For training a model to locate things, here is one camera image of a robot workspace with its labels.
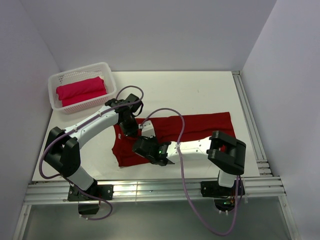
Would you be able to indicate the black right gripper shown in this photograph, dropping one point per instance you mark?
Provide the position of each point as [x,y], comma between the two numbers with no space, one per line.
[147,139]

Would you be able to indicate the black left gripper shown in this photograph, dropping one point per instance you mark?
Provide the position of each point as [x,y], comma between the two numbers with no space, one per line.
[132,131]

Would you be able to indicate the dark red t shirt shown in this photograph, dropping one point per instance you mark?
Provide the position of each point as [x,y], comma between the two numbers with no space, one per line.
[167,129]

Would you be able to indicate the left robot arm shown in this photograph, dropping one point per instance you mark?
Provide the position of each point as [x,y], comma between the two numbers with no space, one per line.
[63,146]

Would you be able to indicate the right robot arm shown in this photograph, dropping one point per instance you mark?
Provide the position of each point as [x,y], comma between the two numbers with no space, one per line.
[224,151]

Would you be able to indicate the pink rolled t shirt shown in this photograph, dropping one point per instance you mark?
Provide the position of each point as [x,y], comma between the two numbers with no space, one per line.
[80,91]

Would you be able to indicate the white perforated plastic basket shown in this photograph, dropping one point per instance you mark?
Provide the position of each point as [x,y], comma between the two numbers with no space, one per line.
[100,69]

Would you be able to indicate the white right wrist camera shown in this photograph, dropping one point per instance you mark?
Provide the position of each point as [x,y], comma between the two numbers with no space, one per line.
[147,129]

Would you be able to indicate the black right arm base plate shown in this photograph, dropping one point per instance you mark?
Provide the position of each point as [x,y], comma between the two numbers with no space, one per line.
[212,189]

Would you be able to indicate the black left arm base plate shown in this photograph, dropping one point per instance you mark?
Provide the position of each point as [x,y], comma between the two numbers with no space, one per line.
[104,192]

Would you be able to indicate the aluminium frame rail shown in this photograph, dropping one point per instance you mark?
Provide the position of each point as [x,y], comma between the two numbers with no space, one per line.
[266,185]

